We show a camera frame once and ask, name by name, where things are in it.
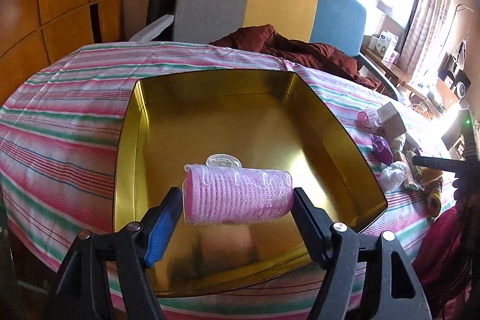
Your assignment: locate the wooden wardrobe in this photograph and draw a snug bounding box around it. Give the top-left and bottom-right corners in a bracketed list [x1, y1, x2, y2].
[1, 0, 125, 101]

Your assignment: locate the purple plastic toy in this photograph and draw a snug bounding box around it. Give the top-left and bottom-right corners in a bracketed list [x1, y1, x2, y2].
[370, 134, 393, 166]

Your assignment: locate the tricolour fabric headboard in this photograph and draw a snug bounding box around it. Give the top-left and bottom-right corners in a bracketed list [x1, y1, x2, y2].
[172, 0, 366, 57]

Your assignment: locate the white product box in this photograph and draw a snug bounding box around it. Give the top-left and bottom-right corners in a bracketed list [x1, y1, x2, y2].
[368, 31, 399, 66]

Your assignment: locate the dark red blanket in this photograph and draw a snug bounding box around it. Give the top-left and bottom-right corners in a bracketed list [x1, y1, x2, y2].
[211, 24, 380, 90]

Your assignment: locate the small black speaker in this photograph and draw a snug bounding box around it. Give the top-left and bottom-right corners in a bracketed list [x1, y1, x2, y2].
[439, 70, 471, 101]

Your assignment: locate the clear plastic clip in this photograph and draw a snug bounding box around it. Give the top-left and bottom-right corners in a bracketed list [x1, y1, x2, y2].
[206, 153, 242, 168]

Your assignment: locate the gold metal tin box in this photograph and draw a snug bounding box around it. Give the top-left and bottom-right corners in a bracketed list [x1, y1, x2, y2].
[112, 69, 389, 298]

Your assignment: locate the striped bed cover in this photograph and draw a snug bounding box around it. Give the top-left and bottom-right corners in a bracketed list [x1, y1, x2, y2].
[1, 42, 434, 319]

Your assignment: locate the wooden desk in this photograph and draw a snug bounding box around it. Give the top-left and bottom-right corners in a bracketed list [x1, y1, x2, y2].
[360, 47, 447, 119]

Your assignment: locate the white plastic bag ball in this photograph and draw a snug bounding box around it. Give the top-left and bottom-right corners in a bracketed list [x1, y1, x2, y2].
[378, 162, 408, 193]

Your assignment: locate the grey bed rail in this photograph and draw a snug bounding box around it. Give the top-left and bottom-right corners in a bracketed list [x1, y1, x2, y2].
[129, 15, 174, 42]

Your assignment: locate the cardboard piece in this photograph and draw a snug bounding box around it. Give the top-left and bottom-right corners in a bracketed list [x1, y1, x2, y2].
[377, 102, 407, 141]

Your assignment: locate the pink hair roller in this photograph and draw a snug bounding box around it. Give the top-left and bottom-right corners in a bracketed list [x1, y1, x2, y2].
[182, 164, 294, 225]

